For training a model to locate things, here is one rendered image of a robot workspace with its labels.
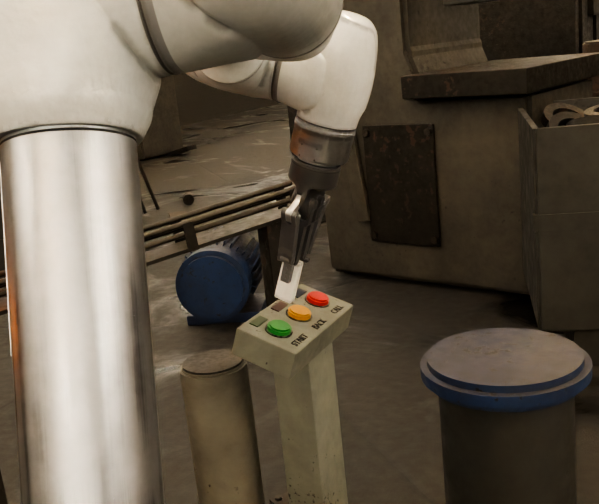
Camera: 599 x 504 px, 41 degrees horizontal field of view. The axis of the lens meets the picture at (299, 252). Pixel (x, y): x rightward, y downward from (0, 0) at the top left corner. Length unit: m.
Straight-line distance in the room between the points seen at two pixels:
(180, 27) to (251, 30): 0.05
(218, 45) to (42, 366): 0.26
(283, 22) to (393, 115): 2.79
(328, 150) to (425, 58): 2.25
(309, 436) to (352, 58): 0.64
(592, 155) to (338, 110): 1.44
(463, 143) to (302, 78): 2.12
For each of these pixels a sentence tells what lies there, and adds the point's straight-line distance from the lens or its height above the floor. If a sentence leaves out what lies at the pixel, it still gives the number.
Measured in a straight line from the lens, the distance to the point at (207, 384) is 1.41.
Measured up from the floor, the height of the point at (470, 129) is 0.67.
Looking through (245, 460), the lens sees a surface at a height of 0.34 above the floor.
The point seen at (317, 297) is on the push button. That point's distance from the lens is 1.43.
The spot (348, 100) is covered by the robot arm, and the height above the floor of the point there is 0.96.
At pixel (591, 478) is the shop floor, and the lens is 2.08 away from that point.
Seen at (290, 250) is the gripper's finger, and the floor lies 0.75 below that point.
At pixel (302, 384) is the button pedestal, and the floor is 0.50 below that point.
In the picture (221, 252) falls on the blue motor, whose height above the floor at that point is 0.32.
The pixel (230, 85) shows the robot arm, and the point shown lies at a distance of 1.15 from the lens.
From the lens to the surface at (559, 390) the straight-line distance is 1.51.
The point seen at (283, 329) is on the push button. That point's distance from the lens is 1.30.
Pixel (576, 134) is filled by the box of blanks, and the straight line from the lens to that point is 2.47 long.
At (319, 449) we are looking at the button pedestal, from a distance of 1.42.
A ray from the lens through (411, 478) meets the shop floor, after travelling 2.06.
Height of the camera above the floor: 1.04
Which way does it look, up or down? 14 degrees down
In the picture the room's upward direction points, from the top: 6 degrees counter-clockwise
